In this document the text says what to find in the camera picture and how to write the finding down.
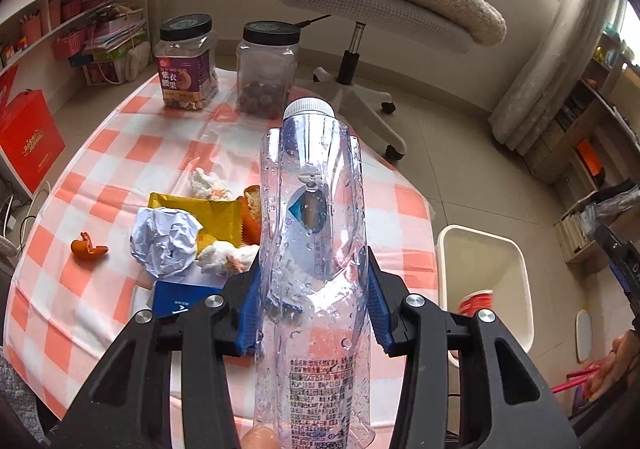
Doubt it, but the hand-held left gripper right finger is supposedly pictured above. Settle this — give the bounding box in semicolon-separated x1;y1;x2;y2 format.
365;249;581;449

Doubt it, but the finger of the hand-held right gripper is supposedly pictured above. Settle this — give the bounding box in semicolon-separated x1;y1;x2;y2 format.
595;223;640;316

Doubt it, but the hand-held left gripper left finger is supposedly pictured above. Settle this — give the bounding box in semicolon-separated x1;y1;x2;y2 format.
47;254;263;449

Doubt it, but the stained white tissue wad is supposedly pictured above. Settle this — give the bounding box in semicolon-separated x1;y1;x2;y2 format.
196;241;260;276
189;168;233;202

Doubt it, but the blue and white box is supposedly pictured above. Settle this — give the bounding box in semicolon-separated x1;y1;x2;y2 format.
132;279;227;321

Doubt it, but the clear plastic water bottle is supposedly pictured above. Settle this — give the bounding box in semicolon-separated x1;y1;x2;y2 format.
252;98;378;449

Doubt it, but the orange snack wrapper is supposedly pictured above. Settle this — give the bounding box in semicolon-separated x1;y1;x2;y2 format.
235;185;263;247

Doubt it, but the yellow snack wrapper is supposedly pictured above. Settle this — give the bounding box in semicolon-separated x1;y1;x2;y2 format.
148;192;243;255

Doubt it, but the white paper ball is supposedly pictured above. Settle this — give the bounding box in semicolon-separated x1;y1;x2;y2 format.
130;208;203;280

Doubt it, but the white plastic bin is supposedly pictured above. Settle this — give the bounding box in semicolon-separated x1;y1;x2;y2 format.
436;225;532;367

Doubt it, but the orange peel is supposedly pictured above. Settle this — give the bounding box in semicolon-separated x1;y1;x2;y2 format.
70;231;109;262

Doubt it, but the person's left hand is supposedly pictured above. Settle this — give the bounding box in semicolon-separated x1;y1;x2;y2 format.
241;425;281;449

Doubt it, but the red striped packet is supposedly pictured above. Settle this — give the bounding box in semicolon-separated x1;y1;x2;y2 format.
457;290;496;320

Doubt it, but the wooden bookshelf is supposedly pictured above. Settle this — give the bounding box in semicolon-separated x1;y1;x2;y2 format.
520;29;640;275

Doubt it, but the orange checked tablecloth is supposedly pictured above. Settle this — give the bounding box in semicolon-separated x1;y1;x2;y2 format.
2;69;441;449

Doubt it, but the beige lace curtain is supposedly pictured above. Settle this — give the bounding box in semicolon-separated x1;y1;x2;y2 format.
487;0;626;154

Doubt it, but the clear jar with brown balls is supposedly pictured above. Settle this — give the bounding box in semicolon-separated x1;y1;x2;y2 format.
235;21;302;120

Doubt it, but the grey sofa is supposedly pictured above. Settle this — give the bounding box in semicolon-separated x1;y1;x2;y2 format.
0;349;48;425

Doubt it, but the nut jar with purple label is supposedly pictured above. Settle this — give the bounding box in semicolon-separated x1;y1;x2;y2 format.
154;14;220;114

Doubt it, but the red gift box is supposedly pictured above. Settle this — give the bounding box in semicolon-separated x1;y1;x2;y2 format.
0;89;67;194

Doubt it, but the grey swivel chair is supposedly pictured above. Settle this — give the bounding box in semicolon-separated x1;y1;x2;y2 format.
277;0;493;162

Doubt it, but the stack of papers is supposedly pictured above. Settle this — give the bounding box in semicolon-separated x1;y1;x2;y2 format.
82;4;150;54

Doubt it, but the pink plastic basket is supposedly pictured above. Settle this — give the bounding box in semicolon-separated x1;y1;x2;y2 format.
52;26;98;60

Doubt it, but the white cable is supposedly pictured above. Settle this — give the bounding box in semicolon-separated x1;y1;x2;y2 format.
20;180;52;236

